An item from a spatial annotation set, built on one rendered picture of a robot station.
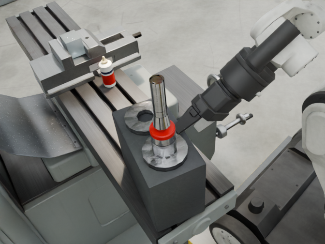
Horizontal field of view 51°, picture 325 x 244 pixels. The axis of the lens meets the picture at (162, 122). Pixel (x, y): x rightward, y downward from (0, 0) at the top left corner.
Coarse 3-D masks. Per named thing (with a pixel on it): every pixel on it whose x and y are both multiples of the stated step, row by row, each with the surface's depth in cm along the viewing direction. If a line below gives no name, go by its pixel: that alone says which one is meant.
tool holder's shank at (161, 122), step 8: (152, 80) 53; (160, 80) 52; (152, 88) 53; (160, 88) 53; (152, 96) 54; (160, 96) 54; (152, 104) 56; (160, 104) 55; (160, 112) 56; (160, 120) 58; (168, 120) 59; (160, 128) 59
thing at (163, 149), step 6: (174, 138) 62; (156, 144) 61; (162, 144) 61; (168, 144) 61; (174, 144) 63; (156, 150) 63; (162, 150) 62; (168, 150) 62; (174, 150) 64; (162, 156) 64; (168, 156) 64
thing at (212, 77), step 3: (210, 75) 149; (213, 75) 147; (216, 75) 147; (219, 75) 147; (207, 78) 152; (210, 78) 150; (213, 78) 148; (216, 78) 146; (207, 81) 153; (210, 81) 152; (213, 81) 150; (207, 84) 154; (210, 84) 153; (201, 87) 146; (207, 87) 149
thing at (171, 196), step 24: (120, 120) 73; (144, 120) 73; (120, 144) 81; (144, 144) 67; (192, 144) 67; (144, 168) 64; (168, 168) 63; (192, 168) 64; (144, 192) 70; (168, 192) 65; (192, 192) 69; (168, 216) 72
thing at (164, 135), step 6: (150, 126) 61; (174, 126) 61; (150, 132) 60; (156, 132) 60; (162, 132) 60; (168, 132) 60; (174, 132) 61; (156, 138) 60; (162, 138) 60; (168, 138) 60
